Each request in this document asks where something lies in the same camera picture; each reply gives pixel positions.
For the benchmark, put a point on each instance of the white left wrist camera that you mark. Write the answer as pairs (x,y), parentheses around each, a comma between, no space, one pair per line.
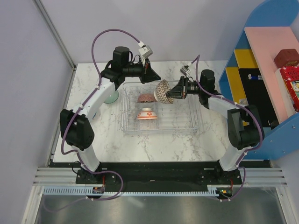
(145,51)

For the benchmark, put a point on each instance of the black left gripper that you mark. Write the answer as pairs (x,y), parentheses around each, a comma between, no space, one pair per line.
(149,75)

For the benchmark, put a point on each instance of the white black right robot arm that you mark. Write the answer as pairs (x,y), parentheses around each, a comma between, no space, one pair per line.
(243,122)

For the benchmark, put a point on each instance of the brown lattice pattern bowl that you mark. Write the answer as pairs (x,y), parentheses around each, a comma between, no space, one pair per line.
(160,93)

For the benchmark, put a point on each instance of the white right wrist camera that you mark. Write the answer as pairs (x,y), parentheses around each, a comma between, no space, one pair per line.
(185,70)

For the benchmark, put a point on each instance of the red christmas tin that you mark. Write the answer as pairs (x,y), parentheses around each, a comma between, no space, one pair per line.
(290,76)

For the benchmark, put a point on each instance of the black board with markers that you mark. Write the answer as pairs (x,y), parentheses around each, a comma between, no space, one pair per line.
(257,95)

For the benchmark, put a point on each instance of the red floral pattern bowl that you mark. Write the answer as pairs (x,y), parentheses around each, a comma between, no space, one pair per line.
(146,98)

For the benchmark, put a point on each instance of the aluminium rail frame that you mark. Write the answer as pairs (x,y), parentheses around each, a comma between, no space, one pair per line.
(264,198)

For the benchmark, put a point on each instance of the aluminium corner post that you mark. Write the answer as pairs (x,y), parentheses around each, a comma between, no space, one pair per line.
(49,23)

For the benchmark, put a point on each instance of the blue toy shelf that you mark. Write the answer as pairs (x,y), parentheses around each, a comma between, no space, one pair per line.
(266,32)

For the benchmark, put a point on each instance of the dark red box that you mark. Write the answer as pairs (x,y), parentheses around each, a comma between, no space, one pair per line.
(286,58)

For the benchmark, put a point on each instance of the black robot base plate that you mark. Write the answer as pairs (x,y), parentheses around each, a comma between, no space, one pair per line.
(160,175)

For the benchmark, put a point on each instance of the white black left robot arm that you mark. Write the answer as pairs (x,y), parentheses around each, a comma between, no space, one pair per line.
(75,127)

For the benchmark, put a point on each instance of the orange white floral bowl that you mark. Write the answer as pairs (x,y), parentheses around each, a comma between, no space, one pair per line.
(146,114)

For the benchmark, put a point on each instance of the pale green glazed bowl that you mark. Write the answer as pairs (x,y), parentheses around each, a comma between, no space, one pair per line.
(112,98)

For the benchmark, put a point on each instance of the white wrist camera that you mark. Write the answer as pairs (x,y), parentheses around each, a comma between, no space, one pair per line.
(185,70)
(145,51)

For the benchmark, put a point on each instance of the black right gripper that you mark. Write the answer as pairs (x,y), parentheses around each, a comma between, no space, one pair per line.
(177,92)

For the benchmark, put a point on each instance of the white slotted cable duct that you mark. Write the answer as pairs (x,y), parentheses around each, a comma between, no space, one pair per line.
(101,191)

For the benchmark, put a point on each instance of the clear wire dish rack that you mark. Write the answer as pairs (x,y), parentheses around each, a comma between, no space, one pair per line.
(181,116)

